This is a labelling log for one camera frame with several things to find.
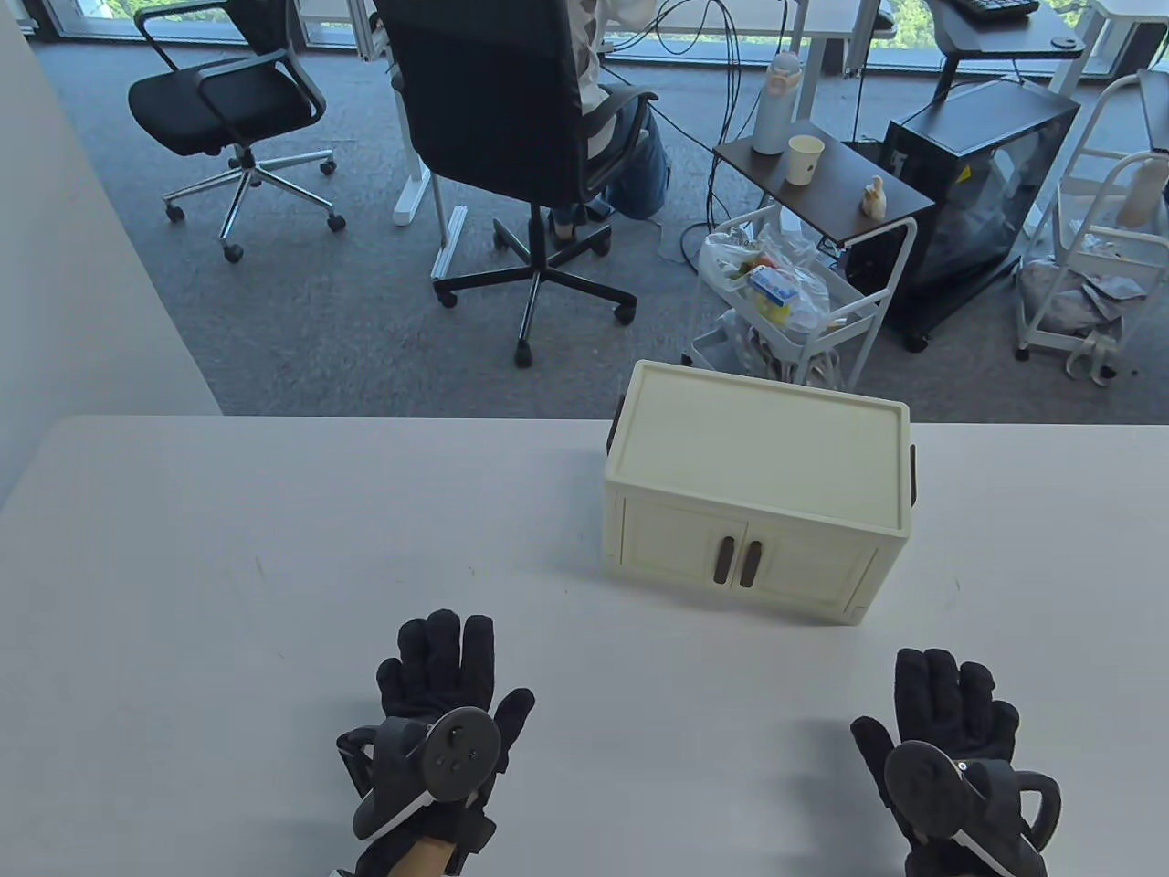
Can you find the lavender water bottle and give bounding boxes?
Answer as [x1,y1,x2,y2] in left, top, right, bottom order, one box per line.
[750,50,806,155]

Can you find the cream miniature storage cabinet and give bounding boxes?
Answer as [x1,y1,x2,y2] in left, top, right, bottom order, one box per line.
[604,359,918,628]

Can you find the black hanging cables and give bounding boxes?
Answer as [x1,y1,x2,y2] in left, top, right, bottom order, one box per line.
[603,0,795,138]

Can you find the black glove-mounted controller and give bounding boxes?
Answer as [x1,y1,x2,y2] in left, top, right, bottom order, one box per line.
[883,740,1063,877]
[335,707,502,842]

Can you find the white desk leg frame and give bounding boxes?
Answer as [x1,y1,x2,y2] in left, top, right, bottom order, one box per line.
[352,0,472,280]

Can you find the black right glove-mounted controller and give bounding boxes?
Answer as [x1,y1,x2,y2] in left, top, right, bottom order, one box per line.
[883,740,1063,877]

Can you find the black high-back office chair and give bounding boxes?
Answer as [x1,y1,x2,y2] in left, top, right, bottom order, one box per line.
[373,0,661,369]

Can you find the black computer tower case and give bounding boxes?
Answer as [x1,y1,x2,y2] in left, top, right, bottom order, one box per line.
[880,79,1082,354]

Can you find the person's left hand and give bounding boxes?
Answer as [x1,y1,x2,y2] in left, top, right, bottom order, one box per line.
[377,610,536,852]

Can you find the person's left forearm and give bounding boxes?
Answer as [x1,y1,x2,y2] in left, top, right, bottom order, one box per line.
[382,839,458,877]

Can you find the clear plastic bag of goods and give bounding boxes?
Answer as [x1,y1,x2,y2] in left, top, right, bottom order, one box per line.
[698,227,833,337]

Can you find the black left glove-mounted controller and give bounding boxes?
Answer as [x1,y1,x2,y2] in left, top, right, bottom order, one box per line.
[335,707,502,842]

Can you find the black mesh chrome-base office chair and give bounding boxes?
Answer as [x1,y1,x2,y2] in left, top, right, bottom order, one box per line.
[127,0,348,265]

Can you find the white rolling utility cart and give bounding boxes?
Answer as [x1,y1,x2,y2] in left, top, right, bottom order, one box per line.
[684,205,920,392]

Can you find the person's right hand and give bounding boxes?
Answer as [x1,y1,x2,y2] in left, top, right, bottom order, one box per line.
[850,648,1043,864]

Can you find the brown-top white-frame side table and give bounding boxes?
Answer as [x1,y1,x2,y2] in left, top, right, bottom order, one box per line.
[711,119,938,275]

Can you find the white tubular trolley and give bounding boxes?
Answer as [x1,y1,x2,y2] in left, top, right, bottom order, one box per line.
[1015,71,1169,386]

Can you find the beige bottle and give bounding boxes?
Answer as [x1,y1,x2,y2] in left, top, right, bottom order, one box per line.
[1118,153,1169,230]

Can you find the black-top white-leg desk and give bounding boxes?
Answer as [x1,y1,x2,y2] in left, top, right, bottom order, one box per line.
[926,0,1089,101]

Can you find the white paper cup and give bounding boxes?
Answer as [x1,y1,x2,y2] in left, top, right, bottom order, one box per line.
[786,134,827,187]

